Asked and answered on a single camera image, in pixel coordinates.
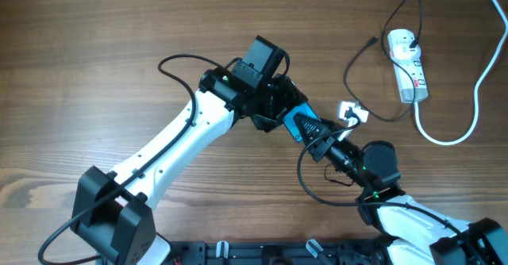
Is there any blue Galaxy smartphone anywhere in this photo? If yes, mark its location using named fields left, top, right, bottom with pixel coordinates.
left=281, top=102, right=321, bottom=144

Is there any black USB charging cable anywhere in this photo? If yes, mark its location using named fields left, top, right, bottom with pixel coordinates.
left=343, top=0, right=424, bottom=123

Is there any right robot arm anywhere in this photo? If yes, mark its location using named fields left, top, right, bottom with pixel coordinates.
left=294, top=113, right=507, bottom=264

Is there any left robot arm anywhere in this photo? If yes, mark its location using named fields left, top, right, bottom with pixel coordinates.
left=70, top=36, right=306, bottom=264

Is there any white USB charger plug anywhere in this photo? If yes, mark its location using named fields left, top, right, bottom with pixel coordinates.
left=390, top=43, right=421, bottom=64

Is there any white power strip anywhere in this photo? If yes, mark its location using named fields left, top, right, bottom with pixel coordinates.
left=387, top=29, right=429, bottom=104

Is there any black right camera cable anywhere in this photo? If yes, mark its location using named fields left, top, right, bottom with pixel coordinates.
left=296, top=108, right=485, bottom=265

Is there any black camera cable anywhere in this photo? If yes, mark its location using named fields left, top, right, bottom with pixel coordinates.
left=296, top=108, right=485, bottom=265
left=37, top=53, right=291, bottom=265

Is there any black left camera cable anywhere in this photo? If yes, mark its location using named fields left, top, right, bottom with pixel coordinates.
left=37, top=53, right=291, bottom=265

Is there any white power strip cord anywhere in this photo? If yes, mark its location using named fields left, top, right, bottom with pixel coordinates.
left=414, top=0, right=508, bottom=147

